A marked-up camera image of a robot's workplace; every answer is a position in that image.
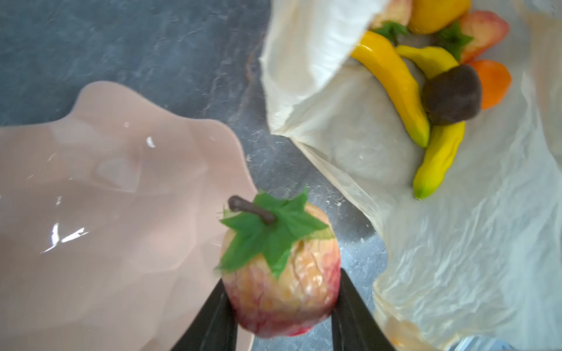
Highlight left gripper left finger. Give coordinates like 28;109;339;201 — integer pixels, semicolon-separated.
171;279;238;351

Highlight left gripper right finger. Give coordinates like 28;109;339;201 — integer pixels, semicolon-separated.
331;269;395;351

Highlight red strawberry top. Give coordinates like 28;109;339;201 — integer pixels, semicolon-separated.
215;190;341;339

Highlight red strawberry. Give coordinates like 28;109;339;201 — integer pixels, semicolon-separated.
437;11;510;64
215;190;341;339

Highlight banana print plastic bag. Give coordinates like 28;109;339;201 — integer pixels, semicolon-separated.
261;1;561;350

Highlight small yellow green banana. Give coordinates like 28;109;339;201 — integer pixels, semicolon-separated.
396;45;465;200

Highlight long yellow banana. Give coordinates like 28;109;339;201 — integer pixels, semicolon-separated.
351;31;430;149

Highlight dark plum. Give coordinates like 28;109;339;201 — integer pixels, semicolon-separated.
421;64;483;126

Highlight orange fruit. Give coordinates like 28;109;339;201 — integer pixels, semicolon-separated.
468;60;512;110

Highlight yellow pear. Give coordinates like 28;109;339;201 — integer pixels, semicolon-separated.
408;0;471;35

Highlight red apple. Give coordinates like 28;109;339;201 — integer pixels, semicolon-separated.
370;0;413;45

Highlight red strawberry bottom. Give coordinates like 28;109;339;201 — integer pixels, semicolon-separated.
437;11;510;64

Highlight pink fruit plate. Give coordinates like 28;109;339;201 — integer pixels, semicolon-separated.
1;81;256;350

